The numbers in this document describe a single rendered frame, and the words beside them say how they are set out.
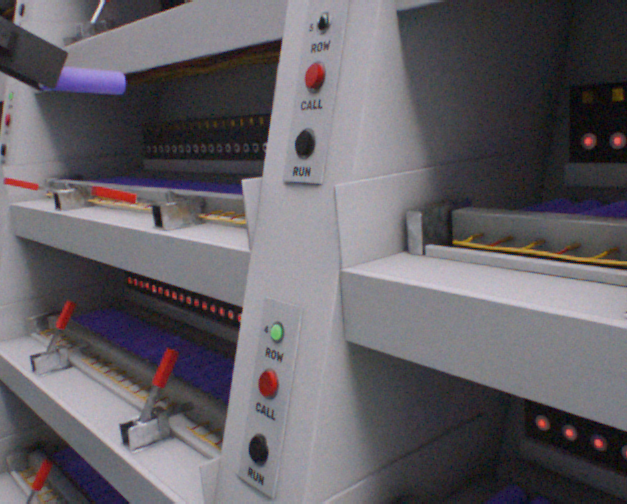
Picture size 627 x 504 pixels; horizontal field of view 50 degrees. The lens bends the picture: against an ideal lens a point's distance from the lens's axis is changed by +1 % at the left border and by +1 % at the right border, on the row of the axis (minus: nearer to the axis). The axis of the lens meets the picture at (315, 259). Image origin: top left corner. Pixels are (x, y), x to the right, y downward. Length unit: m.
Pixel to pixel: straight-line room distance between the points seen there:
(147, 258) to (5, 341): 0.46
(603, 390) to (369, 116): 0.20
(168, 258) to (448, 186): 0.26
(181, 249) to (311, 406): 0.21
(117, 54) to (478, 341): 0.54
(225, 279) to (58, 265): 0.57
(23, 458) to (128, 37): 0.63
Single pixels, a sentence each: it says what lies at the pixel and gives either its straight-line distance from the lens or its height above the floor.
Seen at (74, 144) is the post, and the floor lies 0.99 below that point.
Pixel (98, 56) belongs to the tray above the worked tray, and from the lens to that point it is 0.81.
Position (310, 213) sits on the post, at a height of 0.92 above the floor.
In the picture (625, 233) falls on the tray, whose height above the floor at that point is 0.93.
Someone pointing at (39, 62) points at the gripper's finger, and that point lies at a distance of 0.55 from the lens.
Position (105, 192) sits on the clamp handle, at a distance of 0.58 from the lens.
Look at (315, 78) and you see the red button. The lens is 0.43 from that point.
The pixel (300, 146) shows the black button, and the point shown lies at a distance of 0.43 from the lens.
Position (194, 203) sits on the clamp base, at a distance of 0.61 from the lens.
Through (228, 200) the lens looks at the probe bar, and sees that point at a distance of 0.59.
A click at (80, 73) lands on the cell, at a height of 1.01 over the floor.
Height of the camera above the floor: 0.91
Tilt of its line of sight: 2 degrees down
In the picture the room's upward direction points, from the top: 9 degrees clockwise
